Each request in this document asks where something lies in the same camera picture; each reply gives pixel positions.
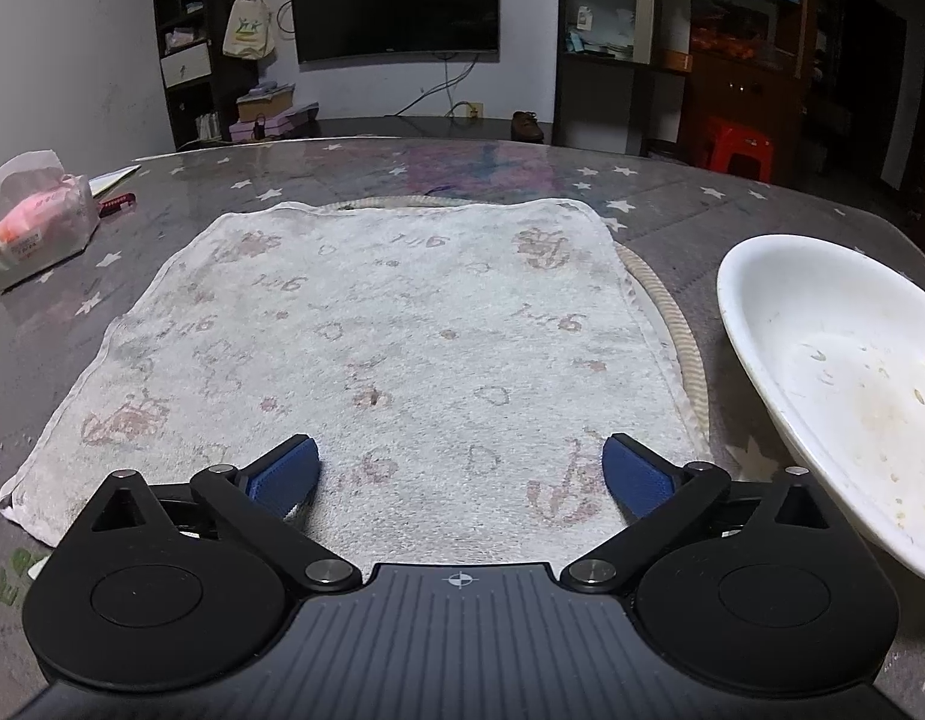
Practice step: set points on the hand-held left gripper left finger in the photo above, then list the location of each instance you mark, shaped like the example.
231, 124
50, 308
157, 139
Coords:
286, 469

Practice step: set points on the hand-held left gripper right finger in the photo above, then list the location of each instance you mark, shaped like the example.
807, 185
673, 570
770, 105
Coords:
635, 474

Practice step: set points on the white bowl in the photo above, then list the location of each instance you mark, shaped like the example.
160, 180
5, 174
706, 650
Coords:
830, 360

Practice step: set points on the round beige-rimmed mat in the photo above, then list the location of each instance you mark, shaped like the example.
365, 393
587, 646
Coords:
676, 322

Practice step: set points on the white printed towel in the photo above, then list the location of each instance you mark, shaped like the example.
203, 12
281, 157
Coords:
395, 330

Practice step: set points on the grey star tablecloth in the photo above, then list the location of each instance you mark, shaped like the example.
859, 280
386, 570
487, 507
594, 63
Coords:
732, 202

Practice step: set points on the red pen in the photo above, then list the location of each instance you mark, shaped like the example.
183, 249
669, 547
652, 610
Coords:
117, 202

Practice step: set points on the white paper sheet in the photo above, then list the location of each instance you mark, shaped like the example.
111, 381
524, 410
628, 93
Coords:
114, 180

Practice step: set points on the red plastic stool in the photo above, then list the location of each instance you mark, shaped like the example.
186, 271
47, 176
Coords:
732, 146

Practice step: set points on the pink tissue packet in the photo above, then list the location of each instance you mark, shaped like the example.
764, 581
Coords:
35, 232

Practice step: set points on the pink box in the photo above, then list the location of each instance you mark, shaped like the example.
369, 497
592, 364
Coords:
282, 123

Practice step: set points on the brown shoe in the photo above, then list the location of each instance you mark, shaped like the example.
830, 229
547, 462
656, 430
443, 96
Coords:
527, 126

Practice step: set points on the cardboard box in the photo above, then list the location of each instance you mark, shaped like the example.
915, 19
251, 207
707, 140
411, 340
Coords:
267, 101

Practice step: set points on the dark bookshelf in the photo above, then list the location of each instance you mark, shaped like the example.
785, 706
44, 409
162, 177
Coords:
185, 109

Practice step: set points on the glass display cabinet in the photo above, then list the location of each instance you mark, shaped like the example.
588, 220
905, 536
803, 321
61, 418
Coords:
620, 90

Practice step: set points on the brown wooden cabinet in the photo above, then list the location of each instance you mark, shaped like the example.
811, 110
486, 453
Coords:
732, 82

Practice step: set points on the cream tote bag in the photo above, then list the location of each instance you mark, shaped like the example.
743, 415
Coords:
246, 34

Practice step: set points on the black television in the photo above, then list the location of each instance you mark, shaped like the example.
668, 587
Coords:
395, 0

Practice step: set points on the wall power outlet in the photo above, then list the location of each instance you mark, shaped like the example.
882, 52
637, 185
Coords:
473, 111

